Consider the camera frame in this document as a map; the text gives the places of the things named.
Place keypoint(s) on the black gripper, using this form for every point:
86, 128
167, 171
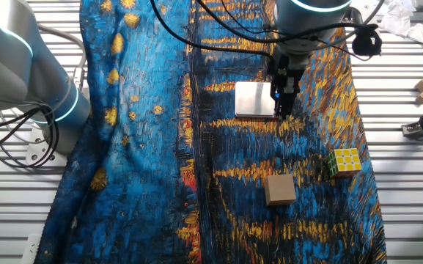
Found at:
280, 71

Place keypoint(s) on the silver digital scale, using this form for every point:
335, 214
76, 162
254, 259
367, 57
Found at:
253, 99

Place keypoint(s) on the large wooden cube block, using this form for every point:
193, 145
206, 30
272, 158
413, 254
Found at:
280, 188

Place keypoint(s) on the Rubik's cube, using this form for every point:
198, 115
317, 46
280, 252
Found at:
345, 161

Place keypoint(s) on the white crumpled cloth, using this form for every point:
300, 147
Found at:
398, 18

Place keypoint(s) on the blue starry night painted cloth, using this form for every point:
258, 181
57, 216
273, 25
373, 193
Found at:
141, 146

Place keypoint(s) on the white plastic piece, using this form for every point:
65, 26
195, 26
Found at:
31, 249

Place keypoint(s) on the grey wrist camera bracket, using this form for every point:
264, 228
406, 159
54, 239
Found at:
354, 16

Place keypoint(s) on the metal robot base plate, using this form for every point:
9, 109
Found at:
37, 152

